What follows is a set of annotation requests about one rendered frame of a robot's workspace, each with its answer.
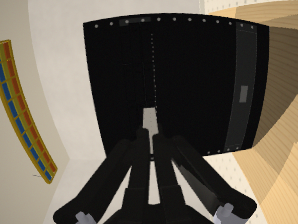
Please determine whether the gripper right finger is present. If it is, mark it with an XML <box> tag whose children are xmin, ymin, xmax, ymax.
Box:
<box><xmin>149</xmin><ymin>108</ymin><xmax>257</xmax><ymax>224</ymax></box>

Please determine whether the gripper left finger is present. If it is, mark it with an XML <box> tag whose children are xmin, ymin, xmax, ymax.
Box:
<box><xmin>53</xmin><ymin>108</ymin><xmax>152</xmax><ymax>224</ymax></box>

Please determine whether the black server rack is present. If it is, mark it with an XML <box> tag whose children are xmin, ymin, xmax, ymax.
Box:
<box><xmin>83</xmin><ymin>13</ymin><xmax>270</xmax><ymax>157</ymax></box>

